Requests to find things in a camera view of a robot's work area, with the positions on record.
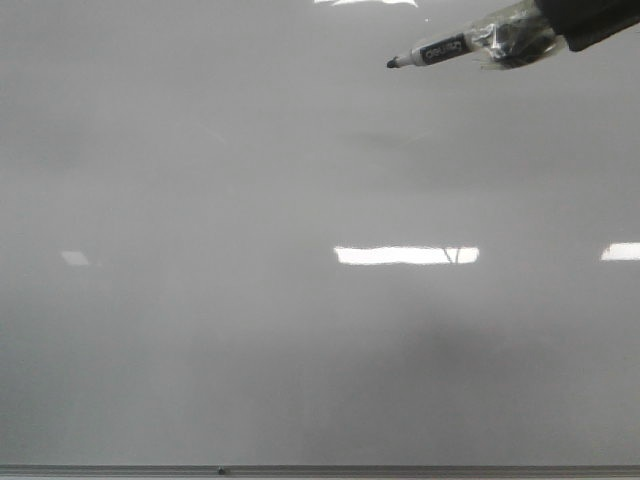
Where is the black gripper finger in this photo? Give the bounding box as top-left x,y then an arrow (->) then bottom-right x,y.
535,0 -> 639,52

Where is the white black whiteboard marker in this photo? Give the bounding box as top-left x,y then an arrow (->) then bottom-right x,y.
386,31 -> 481,69

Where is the white whiteboard with aluminium frame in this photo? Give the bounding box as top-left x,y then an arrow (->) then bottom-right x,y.
1,1 -> 639,465

